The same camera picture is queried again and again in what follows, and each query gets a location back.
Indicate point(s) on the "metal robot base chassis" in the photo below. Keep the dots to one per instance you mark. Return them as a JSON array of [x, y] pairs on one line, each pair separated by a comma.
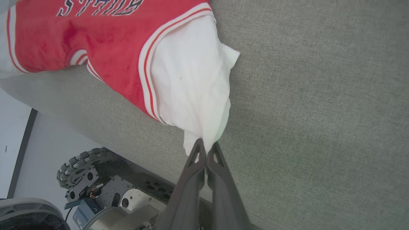
[[134, 204]]

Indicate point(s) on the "grey fabric sofa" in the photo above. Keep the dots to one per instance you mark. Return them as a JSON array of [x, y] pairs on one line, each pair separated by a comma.
[[319, 127]]

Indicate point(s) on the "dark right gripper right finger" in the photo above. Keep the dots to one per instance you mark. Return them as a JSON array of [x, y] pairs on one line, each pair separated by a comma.
[[225, 201]]

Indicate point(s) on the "black omni wheel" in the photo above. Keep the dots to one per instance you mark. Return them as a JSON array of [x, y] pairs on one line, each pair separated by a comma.
[[80, 169]]

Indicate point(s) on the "grey round base cover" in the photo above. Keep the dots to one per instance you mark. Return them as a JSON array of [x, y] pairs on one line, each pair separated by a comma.
[[28, 210]]

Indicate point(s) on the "red and white sports jersey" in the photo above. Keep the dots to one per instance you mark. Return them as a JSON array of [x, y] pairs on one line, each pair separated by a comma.
[[111, 48]]

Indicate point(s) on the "dark baseboard strip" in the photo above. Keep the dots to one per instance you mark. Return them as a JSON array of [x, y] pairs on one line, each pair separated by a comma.
[[22, 150]]

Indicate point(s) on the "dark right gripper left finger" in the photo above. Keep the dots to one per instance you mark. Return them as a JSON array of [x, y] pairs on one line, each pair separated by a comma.
[[187, 198]]

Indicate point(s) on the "small grey electronics box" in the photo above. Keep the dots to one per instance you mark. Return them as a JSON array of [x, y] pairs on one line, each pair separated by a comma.
[[84, 212]]

